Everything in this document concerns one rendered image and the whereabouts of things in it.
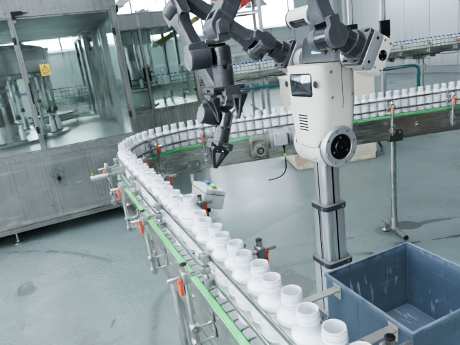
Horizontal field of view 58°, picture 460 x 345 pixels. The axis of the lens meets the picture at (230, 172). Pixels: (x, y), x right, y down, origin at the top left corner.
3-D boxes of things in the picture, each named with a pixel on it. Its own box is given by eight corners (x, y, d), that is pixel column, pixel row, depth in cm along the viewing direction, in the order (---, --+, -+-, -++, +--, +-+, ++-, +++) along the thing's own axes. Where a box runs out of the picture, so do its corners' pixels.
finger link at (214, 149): (209, 168, 147) (213, 142, 146) (202, 164, 153) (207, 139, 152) (226, 170, 150) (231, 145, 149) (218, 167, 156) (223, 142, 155)
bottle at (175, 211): (198, 240, 136) (190, 193, 131) (187, 248, 131) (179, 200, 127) (184, 238, 139) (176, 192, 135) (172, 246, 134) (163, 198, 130)
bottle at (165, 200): (177, 235, 142) (169, 190, 137) (163, 234, 145) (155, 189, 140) (187, 228, 147) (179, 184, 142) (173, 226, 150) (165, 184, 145)
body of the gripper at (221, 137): (216, 146, 144) (220, 126, 143) (206, 143, 153) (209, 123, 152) (233, 149, 147) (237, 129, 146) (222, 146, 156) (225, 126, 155)
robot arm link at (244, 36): (180, -27, 149) (169, -10, 157) (170, 0, 143) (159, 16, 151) (277, 37, 167) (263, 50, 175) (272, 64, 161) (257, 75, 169)
